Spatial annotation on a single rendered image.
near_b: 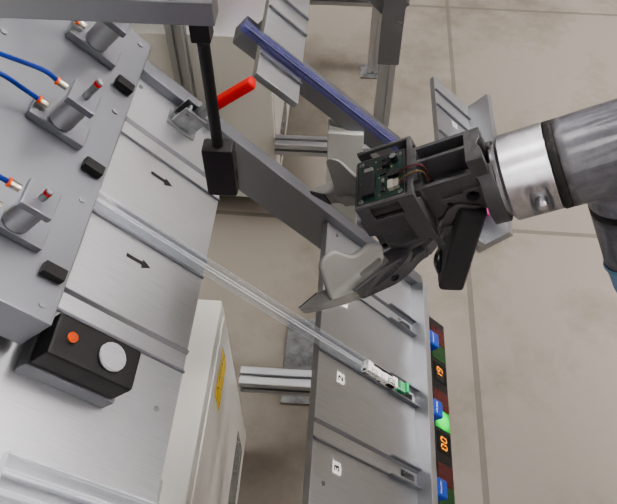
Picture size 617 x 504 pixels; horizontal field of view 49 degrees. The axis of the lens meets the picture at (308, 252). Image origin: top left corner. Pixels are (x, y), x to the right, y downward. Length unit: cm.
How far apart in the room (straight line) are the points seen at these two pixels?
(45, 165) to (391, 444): 53
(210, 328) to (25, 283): 62
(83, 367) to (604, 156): 42
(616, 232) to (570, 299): 142
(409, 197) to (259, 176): 35
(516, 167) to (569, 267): 153
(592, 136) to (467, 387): 129
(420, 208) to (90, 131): 29
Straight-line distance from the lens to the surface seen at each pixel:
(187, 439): 103
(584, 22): 308
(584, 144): 56
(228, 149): 47
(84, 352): 54
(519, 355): 187
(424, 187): 58
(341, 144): 113
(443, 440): 99
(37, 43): 65
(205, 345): 110
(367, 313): 91
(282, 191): 89
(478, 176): 57
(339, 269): 59
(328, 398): 79
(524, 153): 57
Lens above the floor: 156
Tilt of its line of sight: 52 degrees down
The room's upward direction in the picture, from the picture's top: straight up
